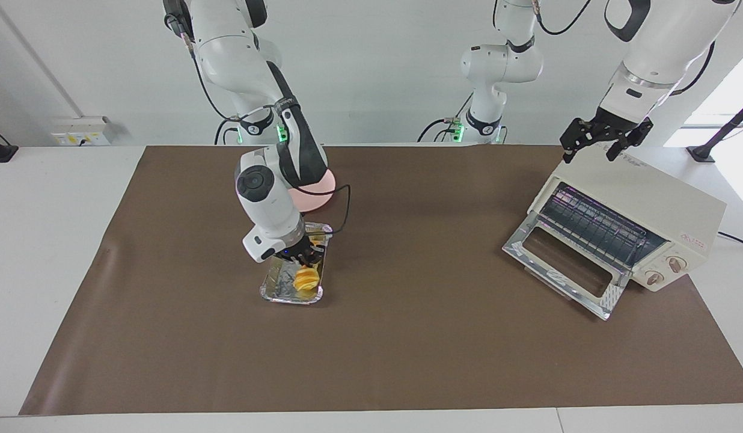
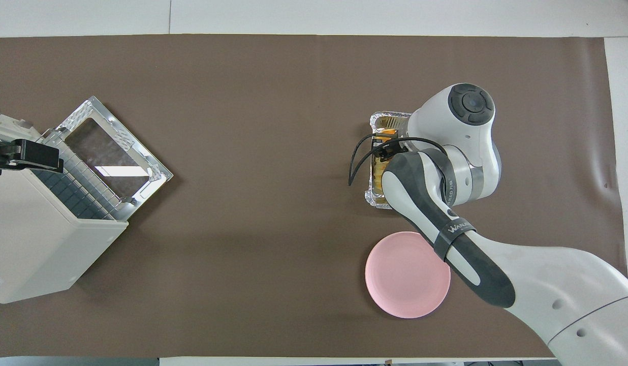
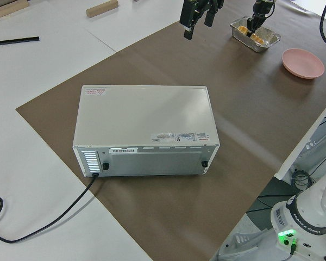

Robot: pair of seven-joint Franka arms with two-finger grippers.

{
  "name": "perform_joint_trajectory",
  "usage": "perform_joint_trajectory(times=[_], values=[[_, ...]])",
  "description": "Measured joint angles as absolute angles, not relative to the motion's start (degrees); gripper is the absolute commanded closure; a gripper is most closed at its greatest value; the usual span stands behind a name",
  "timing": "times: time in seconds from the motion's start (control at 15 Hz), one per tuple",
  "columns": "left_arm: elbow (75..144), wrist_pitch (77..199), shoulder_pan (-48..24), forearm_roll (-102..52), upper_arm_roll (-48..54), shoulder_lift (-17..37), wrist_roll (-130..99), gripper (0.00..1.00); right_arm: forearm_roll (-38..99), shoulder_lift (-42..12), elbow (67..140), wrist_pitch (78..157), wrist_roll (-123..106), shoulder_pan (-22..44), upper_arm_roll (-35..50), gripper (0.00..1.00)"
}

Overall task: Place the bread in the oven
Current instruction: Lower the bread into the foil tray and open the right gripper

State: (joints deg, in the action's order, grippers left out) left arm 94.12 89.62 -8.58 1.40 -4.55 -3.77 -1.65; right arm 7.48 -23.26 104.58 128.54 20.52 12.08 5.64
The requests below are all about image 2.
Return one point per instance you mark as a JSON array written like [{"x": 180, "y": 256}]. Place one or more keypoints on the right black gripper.
[{"x": 403, "y": 147}]

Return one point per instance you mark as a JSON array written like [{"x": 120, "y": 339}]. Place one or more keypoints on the sliced golden bread loaf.
[{"x": 379, "y": 175}]

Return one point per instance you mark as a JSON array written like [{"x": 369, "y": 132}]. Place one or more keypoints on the aluminium foil tray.
[{"x": 375, "y": 199}]

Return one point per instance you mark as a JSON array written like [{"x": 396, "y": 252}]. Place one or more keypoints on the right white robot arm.
[{"x": 547, "y": 284}]

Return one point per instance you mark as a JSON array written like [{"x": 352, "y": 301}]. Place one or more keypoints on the cream toaster oven body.
[{"x": 34, "y": 239}]

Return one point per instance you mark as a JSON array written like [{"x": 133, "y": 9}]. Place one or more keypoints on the pink round plate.
[{"x": 400, "y": 279}]

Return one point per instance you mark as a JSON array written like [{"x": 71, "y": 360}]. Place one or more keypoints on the brown table mat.
[{"x": 243, "y": 152}]

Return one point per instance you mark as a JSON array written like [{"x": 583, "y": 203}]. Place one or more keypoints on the glass oven door, metal frame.
[{"x": 111, "y": 147}]

